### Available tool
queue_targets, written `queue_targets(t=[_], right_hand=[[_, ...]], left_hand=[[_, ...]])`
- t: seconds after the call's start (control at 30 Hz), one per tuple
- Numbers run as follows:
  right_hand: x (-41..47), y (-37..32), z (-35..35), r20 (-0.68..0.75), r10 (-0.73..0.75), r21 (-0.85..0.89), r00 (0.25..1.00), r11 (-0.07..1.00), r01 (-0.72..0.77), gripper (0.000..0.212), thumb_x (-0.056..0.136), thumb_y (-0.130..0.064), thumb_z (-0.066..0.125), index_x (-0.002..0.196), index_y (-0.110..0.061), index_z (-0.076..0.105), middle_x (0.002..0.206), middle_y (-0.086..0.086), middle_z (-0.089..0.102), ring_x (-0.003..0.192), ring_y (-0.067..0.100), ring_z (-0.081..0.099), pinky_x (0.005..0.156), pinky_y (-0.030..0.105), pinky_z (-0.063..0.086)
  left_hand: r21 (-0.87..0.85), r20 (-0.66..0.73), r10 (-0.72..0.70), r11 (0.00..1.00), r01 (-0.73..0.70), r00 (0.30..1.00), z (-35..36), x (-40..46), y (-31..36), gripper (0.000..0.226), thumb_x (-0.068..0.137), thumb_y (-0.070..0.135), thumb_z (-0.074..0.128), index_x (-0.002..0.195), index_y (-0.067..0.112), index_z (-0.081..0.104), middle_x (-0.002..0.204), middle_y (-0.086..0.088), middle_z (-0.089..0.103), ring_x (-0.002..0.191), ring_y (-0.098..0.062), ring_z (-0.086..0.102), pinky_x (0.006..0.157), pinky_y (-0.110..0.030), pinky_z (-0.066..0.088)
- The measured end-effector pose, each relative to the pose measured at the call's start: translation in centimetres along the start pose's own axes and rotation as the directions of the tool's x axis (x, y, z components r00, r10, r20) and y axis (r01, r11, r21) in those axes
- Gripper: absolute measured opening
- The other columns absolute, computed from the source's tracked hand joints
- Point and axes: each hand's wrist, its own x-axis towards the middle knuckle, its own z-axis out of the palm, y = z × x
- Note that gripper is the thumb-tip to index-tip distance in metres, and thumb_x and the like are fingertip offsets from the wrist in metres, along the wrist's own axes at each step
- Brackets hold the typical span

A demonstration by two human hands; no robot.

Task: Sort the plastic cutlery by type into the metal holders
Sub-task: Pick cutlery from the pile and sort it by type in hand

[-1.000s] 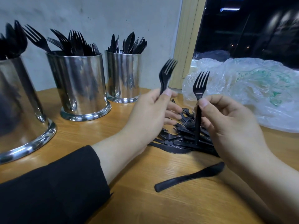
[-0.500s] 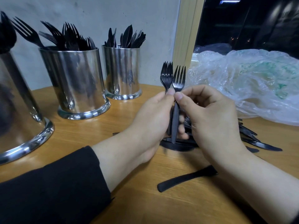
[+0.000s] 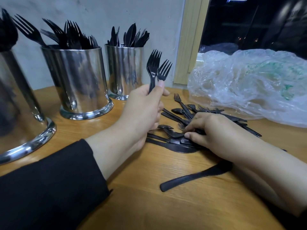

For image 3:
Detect person's right hand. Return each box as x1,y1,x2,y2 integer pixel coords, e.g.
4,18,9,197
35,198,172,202
184,112,260,163

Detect person's left hand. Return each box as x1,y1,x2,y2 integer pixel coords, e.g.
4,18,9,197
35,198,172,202
117,81,170,151

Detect pile of black plastic cutlery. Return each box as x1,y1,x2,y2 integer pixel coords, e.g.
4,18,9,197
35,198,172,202
145,93,263,154

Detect black plastic knife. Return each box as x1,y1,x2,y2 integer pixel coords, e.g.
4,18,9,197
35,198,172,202
160,161,234,192

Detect black plastic fork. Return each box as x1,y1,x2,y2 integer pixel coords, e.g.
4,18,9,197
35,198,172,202
157,59,173,87
146,49,162,93

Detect clear plastic bag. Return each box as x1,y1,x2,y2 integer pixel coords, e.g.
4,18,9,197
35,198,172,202
187,49,307,128

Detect bunch of black knives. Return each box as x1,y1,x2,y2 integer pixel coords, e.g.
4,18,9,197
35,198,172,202
106,23,150,48

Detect bunch of black forks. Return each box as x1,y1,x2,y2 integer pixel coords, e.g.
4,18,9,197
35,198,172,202
12,14,100,50

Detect bunch of black spoons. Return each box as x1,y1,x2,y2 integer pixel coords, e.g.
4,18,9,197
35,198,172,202
0,8,19,52

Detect person's left forearm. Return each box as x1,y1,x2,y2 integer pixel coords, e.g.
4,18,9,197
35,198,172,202
0,129,140,230

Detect person's right forearm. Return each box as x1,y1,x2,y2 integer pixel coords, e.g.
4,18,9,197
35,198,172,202
242,141,307,223

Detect dark parked car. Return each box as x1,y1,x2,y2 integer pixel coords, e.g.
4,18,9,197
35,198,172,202
201,42,239,55

